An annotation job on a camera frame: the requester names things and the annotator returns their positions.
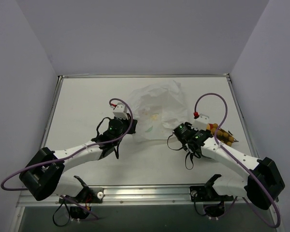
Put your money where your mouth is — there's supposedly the white plastic bag lemon print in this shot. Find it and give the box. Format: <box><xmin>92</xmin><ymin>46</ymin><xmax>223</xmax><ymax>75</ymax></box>
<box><xmin>127</xmin><ymin>80</ymin><xmax>188</xmax><ymax>142</ymax></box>

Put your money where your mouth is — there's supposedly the yellow fake longan bunch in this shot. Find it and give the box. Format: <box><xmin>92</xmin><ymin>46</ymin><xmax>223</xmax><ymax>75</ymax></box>
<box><xmin>206</xmin><ymin>123</ymin><xmax>239</xmax><ymax>146</ymax></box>

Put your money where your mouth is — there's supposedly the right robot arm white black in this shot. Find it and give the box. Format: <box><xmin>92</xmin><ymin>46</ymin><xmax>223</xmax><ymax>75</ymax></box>
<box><xmin>173</xmin><ymin>122</ymin><xmax>285</xmax><ymax>210</ymax></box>

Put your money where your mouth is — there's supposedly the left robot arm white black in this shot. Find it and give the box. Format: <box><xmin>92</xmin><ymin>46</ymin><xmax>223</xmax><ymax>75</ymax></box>
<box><xmin>19</xmin><ymin>117</ymin><xmax>138</xmax><ymax>203</ymax></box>

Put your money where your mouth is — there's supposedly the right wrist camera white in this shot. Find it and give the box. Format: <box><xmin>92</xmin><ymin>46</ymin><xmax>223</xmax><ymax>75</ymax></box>
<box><xmin>192</xmin><ymin>112</ymin><xmax>210</xmax><ymax>131</ymax></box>

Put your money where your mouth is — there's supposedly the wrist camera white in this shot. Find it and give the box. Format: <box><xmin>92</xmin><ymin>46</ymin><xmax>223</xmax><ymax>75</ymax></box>
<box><xmin>110</xmin><ymin>102</ymin><xmax>129</xmax><ymax>120</ymax></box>
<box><xmin>192</xmin><ymin>112</ymin><xmax>210</xmax><ymax>131</ymax></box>

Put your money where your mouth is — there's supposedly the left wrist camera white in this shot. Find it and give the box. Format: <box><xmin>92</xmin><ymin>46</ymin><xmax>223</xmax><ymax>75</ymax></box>
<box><xmin>110</xmin><ymin>102</ymin><xmax>129</xmax><ymax>120</ymax></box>

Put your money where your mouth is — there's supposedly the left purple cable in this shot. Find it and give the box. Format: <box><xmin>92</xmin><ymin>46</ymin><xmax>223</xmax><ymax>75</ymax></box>
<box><xmin>0</xmin><ymin>98</ymin><xmax>135</xmax><ymax>222</ymax></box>

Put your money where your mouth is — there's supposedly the purple cable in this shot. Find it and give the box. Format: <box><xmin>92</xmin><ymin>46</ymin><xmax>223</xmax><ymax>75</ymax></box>
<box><xmin>0</xmin><ymin>98</ymin><xmax>135</xmax><ymax>222</ymax></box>
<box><xmin>193</xmin><ymin>92</ymin><xmax>280</xmax><ymax>228</ymax></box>

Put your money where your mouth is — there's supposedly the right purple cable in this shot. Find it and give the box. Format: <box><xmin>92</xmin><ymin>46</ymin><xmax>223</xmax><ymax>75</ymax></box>
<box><xmin>193</xmin><ymin>92</ymin><xmax>280</xmax><ymax>228</ymax></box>

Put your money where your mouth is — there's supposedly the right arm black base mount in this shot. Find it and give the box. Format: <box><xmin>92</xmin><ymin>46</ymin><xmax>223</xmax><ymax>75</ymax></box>
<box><xmin>189</xmin><ymin>185</ymin><xmax>234</xmax><ymax>202</ymax></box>

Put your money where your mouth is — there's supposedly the aluminium front rail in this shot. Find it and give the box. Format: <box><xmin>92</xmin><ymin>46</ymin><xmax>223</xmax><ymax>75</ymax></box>
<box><xmin>16</xmin><ymin>183</ymin><xmax>278</xmax><ymax>206</ymax></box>

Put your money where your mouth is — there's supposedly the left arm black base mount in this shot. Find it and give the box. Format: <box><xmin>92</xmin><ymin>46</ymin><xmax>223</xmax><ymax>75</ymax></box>
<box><xmin>63</xmin><ymin>187</ymin><xmax>104</xmax><ymax>203</ymax></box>

